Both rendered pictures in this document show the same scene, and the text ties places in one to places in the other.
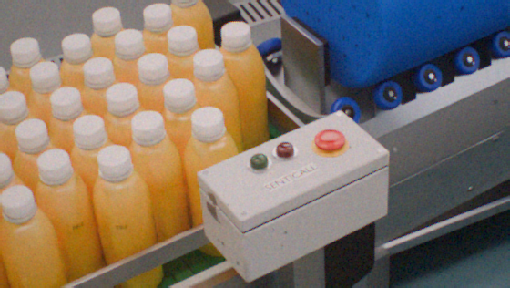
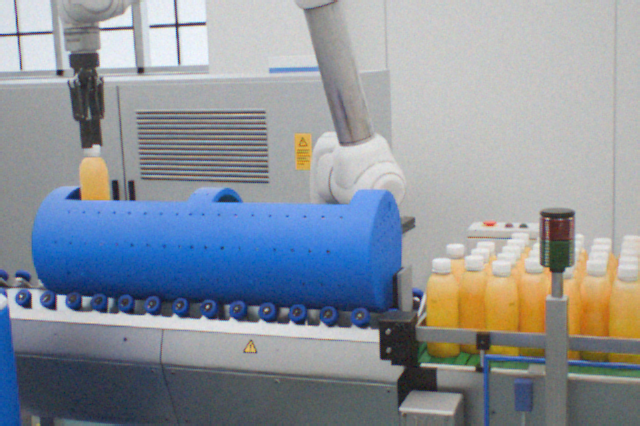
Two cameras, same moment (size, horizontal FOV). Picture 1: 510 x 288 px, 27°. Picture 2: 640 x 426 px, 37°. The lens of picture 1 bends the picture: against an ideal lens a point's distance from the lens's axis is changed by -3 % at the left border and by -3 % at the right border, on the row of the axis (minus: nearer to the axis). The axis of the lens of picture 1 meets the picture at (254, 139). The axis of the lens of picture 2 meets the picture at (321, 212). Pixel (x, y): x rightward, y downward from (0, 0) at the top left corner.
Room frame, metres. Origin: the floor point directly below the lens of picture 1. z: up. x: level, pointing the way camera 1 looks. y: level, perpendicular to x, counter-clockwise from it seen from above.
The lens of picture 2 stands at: (2.88, 1.39, 1.57)
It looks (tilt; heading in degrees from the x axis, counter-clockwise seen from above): 10 degrees down; 228
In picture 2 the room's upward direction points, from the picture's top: 2 degrees counter-clockwise
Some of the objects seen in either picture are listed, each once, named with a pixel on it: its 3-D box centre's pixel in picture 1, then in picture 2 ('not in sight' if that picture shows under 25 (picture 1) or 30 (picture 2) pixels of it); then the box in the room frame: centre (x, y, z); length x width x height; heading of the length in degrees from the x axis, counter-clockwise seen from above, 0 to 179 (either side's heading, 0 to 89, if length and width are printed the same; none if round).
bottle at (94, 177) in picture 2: not in sight; (95, 189); (1.69, -0.78, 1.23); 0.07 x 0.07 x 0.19
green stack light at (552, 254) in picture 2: not in sight; (557, 251); (1.44, 0.42, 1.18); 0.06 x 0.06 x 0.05
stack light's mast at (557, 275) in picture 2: not in sight; (557, 254); (1.44, 0.42, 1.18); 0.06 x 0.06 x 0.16
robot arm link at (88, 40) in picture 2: not in sight; (82, 41); (1.69, -0.78, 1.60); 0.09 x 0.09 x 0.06
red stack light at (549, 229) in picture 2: not in sight; (557, 226); (1.44, 0.42, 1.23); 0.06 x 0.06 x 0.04
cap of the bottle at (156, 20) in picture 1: (158, 15); (474, 261); (1.30, 0.12, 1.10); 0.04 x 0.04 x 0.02
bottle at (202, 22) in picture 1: (191, 48); (442, 310); (1.36, 0.08, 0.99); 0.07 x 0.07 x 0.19
